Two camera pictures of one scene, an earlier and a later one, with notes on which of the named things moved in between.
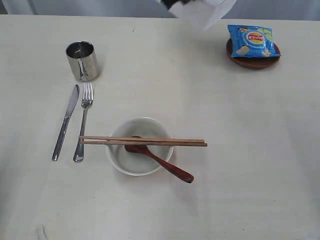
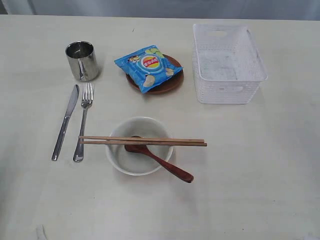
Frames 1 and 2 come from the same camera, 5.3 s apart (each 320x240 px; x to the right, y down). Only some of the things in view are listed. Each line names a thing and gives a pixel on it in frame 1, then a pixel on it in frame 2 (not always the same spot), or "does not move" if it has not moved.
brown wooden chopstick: [140, 143] does not move
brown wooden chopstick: [143, 138] does not move
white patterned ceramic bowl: [137, 163] does not move
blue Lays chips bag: [248, 41] → [148, 68]
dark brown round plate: [252, 62] → [166, 87]
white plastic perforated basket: [203, 13] → [228, 68]
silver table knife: [71, 105] does not move
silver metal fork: [87, 100] does not move
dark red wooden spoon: [182, 175] does not move
